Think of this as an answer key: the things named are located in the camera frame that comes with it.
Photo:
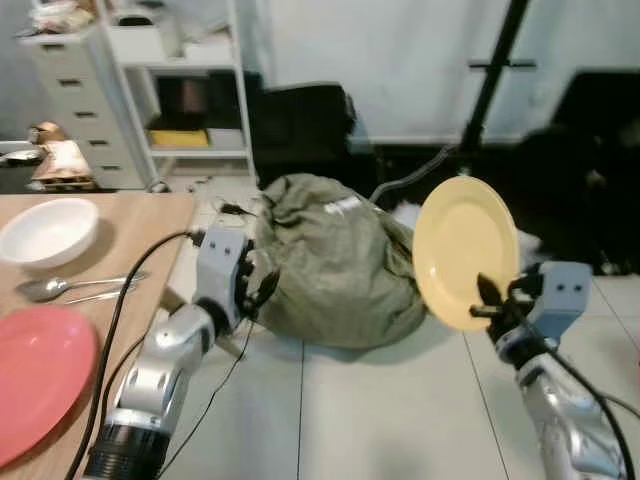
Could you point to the long steel spoon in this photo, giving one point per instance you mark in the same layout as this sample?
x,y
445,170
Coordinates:
x,y
40,289

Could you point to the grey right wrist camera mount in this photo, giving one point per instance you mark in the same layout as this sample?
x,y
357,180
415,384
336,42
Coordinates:
x,y
562,298

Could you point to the white plastic bag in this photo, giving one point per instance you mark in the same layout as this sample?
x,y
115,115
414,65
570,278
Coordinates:
x,y
405,220

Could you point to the white drawer cabinet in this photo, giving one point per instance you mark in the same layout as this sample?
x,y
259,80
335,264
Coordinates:
x,y
85,110

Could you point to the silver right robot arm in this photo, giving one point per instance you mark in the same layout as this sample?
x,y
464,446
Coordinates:
x,y
565,420

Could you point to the small black bag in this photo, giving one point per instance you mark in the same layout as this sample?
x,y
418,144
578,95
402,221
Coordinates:
x,y
300,125

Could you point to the white storage box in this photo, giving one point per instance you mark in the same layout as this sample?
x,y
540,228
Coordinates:
x,y
142,40

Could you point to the white round bowl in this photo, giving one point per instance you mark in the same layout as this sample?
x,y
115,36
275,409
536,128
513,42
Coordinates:
x,y
45,232

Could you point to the green woven sack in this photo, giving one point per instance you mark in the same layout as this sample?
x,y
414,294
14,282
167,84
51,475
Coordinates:
x,y
335,270

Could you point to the large black bag pile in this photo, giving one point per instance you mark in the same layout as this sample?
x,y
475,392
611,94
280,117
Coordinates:
x,y
585,170

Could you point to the flat yellow box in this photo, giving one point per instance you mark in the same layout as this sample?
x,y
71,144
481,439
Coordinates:
x,y
178,138

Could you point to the black tripod stand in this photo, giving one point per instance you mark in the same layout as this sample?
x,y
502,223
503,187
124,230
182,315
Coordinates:
x,y
495,70

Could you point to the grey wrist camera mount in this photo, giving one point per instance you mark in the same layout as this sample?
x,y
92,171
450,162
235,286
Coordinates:
x,y
220,265
562,298

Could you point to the yellow round plate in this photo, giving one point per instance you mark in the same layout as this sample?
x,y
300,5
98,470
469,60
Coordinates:
x,y
460,245

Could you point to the pink round plate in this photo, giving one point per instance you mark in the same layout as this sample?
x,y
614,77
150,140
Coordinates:
x,y
40,380

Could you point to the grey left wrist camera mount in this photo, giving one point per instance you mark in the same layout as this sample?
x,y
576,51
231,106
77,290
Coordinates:
x,y
220,265

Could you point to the long steel fork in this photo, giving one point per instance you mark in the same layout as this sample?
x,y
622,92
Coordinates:
x,y
95,297

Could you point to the white open shelf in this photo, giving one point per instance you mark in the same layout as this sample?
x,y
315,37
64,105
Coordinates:
x,y
240,100

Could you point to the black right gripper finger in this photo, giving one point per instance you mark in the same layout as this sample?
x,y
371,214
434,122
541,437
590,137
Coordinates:
x,y
485,312
492,293

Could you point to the light wooden table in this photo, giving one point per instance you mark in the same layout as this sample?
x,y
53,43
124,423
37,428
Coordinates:
x,y
140,225

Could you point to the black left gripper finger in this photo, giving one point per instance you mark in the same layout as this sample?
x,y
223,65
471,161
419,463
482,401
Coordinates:
x,y
270,288
258,262

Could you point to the brown and white figurine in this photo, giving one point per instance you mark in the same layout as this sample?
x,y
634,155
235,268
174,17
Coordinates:
x,y
62,160

